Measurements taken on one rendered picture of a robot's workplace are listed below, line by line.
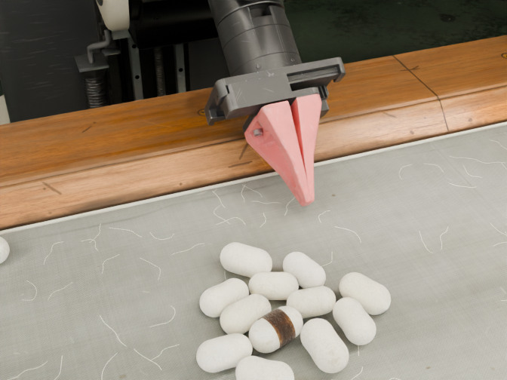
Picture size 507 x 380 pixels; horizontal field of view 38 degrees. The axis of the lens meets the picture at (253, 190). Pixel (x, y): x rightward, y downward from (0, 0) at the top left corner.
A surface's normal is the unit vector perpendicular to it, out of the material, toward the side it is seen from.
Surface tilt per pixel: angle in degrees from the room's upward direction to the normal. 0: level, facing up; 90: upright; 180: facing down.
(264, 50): 40
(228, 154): 45
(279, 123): 60
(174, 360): 0
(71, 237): 0
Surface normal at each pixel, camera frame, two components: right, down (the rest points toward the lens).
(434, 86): 0.00, -0.79
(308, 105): 0.30, 0.10
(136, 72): 0.34, 0.58
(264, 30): 0.09, -0.23
